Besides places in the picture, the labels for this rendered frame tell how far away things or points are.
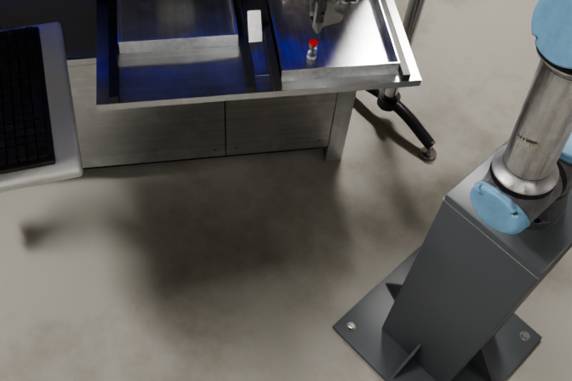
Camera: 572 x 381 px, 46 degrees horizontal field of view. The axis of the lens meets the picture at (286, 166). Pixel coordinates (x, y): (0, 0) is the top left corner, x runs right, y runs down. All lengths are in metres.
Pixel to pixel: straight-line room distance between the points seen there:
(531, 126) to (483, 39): 1.88
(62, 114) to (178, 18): 0.34
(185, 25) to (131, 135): 0.69
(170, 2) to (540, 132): 0.90
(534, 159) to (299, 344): 1.15
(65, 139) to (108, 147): 0.75
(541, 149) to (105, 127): 1.40
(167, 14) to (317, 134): 0.86
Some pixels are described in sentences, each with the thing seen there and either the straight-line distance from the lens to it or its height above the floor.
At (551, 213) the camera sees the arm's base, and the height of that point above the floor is 0.84.
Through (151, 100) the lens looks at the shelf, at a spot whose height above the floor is 0.88.
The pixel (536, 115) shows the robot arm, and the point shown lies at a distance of 1.12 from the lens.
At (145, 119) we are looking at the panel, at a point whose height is 0.32.
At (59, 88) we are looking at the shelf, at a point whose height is 0.80.
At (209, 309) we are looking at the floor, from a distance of 2.15.
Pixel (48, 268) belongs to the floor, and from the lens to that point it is 2.29.
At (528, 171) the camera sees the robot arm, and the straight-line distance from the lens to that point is 1.21.
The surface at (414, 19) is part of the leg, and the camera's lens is 2.20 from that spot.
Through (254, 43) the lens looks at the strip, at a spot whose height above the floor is 0.88.
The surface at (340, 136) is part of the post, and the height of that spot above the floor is 0.14.
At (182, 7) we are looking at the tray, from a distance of 1.64.
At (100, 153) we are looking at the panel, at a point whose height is 0.16.
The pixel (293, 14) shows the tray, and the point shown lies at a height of 0.88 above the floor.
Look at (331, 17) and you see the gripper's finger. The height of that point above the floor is 1.02.
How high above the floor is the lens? 1.99
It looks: 55 degrees down
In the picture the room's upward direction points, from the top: 6 degrees clockwise
